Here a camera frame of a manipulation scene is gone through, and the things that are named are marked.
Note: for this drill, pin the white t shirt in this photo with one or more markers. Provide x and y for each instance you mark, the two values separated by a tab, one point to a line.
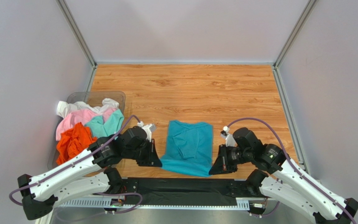
64	108

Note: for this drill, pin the aluminium front frame rail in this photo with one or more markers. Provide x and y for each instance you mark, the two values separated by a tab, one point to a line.
126	202

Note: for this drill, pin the orange t shirt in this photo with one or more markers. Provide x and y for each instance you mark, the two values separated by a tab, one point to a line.
73	142

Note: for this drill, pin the pink t shirt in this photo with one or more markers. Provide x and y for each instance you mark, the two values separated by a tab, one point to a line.
82	116

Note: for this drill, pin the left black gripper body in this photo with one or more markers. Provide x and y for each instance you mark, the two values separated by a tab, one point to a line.
142	153

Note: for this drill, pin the mint green t shirt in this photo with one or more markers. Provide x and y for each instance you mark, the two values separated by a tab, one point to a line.
101	126

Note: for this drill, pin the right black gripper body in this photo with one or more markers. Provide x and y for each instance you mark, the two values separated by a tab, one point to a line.
227	157

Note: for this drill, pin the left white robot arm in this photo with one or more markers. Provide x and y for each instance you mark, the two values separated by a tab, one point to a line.
90	172

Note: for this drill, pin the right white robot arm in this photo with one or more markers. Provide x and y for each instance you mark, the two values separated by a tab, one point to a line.
277	176

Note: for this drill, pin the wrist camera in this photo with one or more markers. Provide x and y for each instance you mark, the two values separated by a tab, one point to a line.
229	139
149	129

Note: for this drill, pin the clear plastic bin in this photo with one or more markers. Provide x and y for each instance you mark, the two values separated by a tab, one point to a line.
93	99

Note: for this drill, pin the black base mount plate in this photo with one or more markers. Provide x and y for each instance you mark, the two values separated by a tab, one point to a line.
188	191

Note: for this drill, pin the teal t shirt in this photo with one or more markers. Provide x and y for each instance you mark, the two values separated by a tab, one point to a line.
189	148

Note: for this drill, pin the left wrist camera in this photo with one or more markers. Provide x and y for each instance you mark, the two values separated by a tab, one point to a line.
149	129

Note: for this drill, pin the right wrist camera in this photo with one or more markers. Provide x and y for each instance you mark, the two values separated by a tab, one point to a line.
229	139

